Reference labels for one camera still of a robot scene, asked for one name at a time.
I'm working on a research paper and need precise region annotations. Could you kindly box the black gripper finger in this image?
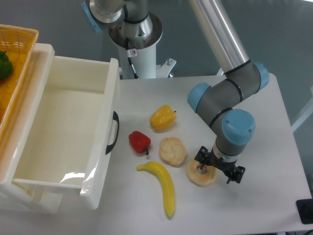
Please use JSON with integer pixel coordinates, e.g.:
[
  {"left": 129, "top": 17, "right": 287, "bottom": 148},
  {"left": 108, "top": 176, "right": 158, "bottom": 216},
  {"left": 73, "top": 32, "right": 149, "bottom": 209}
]
[
  {"left": 194, "top": 146, "right": 211, "bottom": 170},
  {"left": 225, "top": 165, "right": 246, "bottom": 184}
]

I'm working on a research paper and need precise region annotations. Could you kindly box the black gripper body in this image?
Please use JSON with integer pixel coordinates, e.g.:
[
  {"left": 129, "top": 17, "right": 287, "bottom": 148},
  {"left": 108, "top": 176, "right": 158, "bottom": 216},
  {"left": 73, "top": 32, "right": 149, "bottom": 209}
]
[{"left": 208, "top": 151, "right": 238, "bottom": 175}]

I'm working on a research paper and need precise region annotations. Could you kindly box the ring donut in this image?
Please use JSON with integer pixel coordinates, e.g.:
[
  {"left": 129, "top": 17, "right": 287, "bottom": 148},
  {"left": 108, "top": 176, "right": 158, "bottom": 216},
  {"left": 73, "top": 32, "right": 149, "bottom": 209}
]
[{"left": 186, "top": 159, "right": 218, "bottom": 187}]

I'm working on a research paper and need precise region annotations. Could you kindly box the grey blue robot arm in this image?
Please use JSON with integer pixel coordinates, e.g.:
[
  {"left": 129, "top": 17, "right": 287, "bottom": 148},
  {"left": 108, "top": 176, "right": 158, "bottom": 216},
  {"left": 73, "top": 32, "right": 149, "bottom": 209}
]
[{"left": 82, "top": 0, "right": 269, "bottom": 183}]

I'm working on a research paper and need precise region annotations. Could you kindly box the round twisted bread bun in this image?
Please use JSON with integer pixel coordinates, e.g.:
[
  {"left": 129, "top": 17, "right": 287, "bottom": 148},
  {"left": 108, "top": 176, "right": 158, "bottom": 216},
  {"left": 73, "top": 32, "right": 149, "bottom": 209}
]
[{"left": 159, "top": 137, "right": 188, "bottom": 166}]

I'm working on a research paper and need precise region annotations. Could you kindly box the yellow banana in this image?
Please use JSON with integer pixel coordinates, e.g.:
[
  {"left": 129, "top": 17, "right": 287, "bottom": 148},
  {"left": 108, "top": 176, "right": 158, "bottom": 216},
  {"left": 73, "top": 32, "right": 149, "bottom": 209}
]
[{"left": 136, "top": 161, "right": 176, "bottom": 219}]

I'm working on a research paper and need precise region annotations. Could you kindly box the yellow bell pepper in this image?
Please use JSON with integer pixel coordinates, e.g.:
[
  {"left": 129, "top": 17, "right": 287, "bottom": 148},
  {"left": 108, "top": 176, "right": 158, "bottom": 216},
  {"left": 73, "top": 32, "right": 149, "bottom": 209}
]
[{"left": 150, "top": 105, "right": 177, "bottom": 131}]

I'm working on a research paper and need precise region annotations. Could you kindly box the red bell pepper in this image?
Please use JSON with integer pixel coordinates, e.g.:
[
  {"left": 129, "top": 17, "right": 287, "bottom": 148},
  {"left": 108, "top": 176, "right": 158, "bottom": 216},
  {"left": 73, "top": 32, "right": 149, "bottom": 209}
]
[{"left": 129, "top": 131, "right": 151, "bottom": 155}]

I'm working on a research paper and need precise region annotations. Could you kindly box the black device at table edge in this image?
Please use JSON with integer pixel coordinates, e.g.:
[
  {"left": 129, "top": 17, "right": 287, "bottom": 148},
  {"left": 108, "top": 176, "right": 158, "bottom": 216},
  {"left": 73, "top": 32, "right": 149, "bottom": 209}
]
[{"left": 296, "top": 198, "right": 313, "bottom": 224}]

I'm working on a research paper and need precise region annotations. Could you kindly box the white plastic drawer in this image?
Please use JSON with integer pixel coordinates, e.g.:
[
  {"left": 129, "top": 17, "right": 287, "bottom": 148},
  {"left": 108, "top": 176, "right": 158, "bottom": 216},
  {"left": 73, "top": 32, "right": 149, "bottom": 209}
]
[{"left": 13, "top": 56, "right": 119, "bottom": 210}]

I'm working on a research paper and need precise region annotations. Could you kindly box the orange woven basket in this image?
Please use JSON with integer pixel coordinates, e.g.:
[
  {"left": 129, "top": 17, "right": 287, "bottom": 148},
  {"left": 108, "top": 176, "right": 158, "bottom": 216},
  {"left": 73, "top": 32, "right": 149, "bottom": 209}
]
[{"left": 0, "top": 24, "right": 39, "bottom": 138}]

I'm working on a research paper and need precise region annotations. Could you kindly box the green bell pepper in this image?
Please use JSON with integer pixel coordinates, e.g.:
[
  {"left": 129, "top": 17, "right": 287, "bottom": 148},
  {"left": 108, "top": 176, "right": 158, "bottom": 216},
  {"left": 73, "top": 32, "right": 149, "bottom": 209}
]
[{"left": 0, "top": 50, "right": 13, "bottom": 81}]

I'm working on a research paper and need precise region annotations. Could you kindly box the white frame bar at right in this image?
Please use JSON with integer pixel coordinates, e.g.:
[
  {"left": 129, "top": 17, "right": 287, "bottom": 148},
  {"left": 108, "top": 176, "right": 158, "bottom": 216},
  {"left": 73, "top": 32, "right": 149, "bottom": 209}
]
[{"left": 290, "top": 85, "right": 313, "bottom": 133}]

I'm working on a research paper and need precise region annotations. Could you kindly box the black drawer handle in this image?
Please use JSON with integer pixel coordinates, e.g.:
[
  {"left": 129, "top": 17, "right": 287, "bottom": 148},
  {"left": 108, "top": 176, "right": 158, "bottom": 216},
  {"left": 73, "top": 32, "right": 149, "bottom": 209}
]
[{"left": 105, "top": 111, "right": 120, "bottom": 155}]

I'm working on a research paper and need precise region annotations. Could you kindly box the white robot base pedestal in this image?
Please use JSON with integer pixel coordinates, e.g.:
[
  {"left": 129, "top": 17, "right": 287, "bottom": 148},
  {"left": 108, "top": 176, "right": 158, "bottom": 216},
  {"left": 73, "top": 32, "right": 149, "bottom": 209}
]
[{"left": 109, "top": 13, "right": 177, "bottom": 80}]

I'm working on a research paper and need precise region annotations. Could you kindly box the black cable on pedestal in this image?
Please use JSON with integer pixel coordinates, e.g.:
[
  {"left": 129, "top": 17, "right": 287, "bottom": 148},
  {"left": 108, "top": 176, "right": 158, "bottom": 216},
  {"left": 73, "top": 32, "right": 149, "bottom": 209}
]
[{"left": 124, "top": 37, "right": 140, "bottom": 80}]

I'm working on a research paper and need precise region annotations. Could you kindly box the white drawer cabinet frame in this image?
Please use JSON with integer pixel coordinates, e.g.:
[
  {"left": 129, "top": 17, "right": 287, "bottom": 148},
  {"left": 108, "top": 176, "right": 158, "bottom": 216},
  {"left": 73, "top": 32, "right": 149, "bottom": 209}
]
[{"left": 0, "top": 43, "right": 62, "bottom": 214}]

